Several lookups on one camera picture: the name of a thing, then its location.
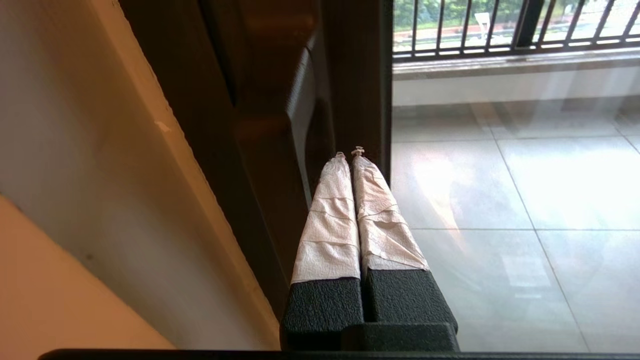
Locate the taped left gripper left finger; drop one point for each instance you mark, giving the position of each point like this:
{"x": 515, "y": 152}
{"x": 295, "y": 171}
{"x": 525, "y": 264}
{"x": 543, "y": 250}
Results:
{"x": 327, "y": 240}

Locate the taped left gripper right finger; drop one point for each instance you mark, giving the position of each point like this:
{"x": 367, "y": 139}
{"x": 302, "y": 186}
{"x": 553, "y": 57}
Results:
{"x": 390, "y": 240}

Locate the dark framed sliding glass door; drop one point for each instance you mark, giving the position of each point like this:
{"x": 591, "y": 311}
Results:
{"x": 360, "y": 75}

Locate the black metal balcony railing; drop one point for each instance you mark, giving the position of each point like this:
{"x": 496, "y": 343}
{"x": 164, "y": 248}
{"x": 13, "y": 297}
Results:
{"x": 450, "y": 52}

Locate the grey stone window sill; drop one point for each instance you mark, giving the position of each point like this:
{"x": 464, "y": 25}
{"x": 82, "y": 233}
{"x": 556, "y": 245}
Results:
{"x": 500, "y": 65}

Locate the dark window frame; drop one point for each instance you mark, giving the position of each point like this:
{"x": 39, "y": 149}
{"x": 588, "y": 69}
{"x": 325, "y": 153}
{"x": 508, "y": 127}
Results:
{"x": 529, "y": 22}

